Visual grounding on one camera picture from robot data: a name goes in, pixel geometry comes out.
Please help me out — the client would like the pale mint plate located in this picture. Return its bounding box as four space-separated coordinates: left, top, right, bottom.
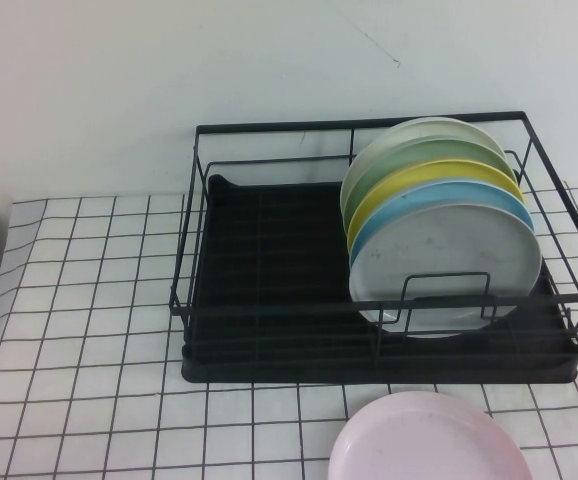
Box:
339 116 508 212

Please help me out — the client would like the grey plate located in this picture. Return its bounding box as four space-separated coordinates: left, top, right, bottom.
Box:
347 201 544 341

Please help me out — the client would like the green plate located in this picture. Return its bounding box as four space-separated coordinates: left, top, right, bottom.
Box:
342 139 519 236

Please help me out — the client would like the black plastic drip tray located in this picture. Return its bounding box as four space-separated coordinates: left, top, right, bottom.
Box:
180 172 578 385

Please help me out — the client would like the black wire dish rack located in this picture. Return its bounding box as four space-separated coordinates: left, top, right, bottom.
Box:
168 110 578 362

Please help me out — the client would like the pink plate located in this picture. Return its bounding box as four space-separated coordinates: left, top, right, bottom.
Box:
327 390 536 480

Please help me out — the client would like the blue plate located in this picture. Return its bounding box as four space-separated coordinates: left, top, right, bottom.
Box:
349 180 537 267

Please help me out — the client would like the yellow plate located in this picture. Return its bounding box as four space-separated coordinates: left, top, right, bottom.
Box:
345 159 527 257

